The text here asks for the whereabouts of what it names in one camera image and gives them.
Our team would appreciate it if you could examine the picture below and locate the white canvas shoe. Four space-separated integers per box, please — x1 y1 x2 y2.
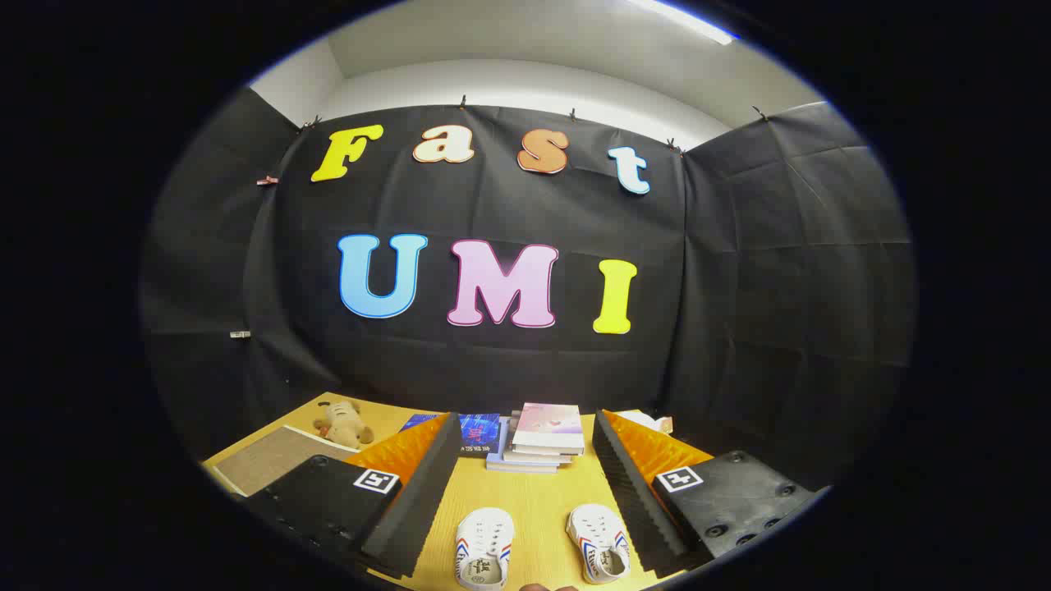
567 503 631 585
456 507 515 590

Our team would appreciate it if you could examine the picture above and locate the light blue book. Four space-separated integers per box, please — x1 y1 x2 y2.
486 419 561 474

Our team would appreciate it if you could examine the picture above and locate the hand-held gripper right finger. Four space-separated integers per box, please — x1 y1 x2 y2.
591 409 822 580

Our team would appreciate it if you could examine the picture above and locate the black backdrop cloth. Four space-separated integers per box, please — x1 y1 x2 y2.
140 86 916 493

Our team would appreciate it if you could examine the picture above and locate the dark blue book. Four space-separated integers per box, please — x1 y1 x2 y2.
400 413 502 458

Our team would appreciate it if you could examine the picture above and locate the white plush toy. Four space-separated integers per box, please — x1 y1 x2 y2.
616 409 674 434

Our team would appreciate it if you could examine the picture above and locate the white paperback book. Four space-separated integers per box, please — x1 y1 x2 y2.
503 410 576 466

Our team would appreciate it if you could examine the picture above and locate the brown plush dog toy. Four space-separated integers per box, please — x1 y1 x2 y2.
312 400 375 450

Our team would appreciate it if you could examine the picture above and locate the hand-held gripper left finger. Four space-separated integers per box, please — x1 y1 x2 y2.
246 410 465 580

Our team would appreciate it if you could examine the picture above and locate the beige fabric storage box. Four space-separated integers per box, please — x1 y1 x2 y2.
215 425 362 497

